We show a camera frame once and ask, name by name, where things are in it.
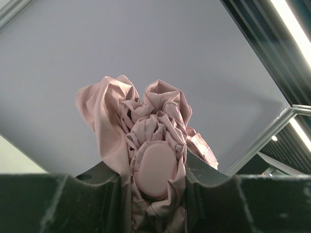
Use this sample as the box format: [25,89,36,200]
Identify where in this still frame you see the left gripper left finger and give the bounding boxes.
[0,163,131,233]

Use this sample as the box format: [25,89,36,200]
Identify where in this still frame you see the right aluminium frame post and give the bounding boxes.
[223,104,311,176]

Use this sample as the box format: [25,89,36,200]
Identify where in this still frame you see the aluminium frame post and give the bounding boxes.
[223,104,311,176]
[0,0,33,31]

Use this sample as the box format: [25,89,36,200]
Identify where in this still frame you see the ceiling light strip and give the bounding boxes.
[270,0,311,66]
[289,118,311,150]

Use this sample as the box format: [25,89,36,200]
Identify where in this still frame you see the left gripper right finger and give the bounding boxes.
[185,152,311,233]

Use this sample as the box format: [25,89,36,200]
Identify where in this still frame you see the left aluminium frame post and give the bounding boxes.
[0,0,33,31]

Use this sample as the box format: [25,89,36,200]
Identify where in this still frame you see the pink folding umbrella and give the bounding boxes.
[75,75,218,233]

